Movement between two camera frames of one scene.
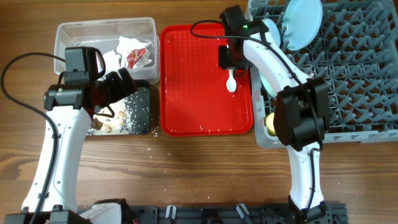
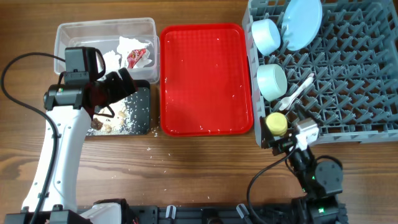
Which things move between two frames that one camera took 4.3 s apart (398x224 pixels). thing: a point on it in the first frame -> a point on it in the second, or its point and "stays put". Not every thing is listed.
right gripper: [223, 58] -> [280, 144]
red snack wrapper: [134, 56] stays put
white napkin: [112, 61] stays put
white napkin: [127, 44] stays put
